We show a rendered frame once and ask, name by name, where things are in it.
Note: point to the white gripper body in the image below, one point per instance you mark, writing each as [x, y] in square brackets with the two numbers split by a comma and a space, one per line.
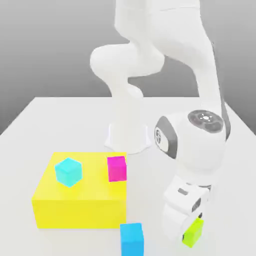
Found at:
[173, 224]

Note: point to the small lime green cube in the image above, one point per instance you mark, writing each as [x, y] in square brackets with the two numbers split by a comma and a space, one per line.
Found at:
[193, 234]

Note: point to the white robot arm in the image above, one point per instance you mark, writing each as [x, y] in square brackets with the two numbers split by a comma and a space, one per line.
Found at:
[180, 60]

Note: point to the small blue cube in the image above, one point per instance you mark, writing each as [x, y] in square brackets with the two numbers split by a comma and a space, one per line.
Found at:
[132, 240]

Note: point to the small magenta cube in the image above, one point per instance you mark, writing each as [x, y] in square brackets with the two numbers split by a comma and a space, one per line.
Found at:
[117, 170]

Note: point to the small cyan cube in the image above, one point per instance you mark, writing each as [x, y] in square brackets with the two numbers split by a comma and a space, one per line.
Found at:
[69, 173]

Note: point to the large yellow box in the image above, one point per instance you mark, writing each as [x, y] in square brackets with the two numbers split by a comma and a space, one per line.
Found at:
[80, 210]

